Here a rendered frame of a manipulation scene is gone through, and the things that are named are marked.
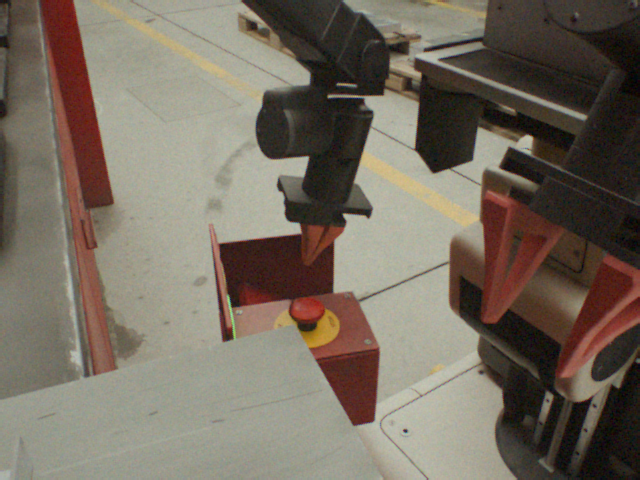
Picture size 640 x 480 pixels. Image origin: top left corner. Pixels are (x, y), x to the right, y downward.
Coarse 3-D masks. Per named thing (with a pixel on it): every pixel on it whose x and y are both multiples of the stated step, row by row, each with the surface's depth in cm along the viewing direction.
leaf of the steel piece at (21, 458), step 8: (16, 440) 26; (16, 448) 26; (24, 448) 27; (16, 456) 25; (24, 456) 26; (16, 464) 25; (24, 464) 26; (0, 472) 27; (8, 472) 27; (16, 472) 25; (24, 472) 26; (32, 472) 27
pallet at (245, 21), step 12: (240, 12) 462; (252, 12) 462; (240, 24) 466; (252, 24) 462; (264, 24) 434; (252, 36) 455; (264, 36) 450; (276, 36) 424; (384, 36) 405; (396, 36) 406; (408, 36) 411; (420, 36) 416; (276, 48) 429; (396, 48) 428; (408, 48) 417
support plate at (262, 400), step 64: (64, 384) 32; (128, 384) 32; (192, 384) 32; (256, 384) 32; (320, 384) 32; (0, 448) 28; (64, 448) 28; (128, 448) 28; (192, 448) 28; (256, 448) 28; (320, 448) 28
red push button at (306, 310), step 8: (296, 304) 68; (304, 304) 67; (312, 304) 67; (320, 304) 68; (296, 312) 67; (304, 312) 66; (312, 312) 66; (320, 312) 67; (296, 320) 66; (304, 320) 66; (312, 320) 66; (304, 328) 68; (312, 328) 68
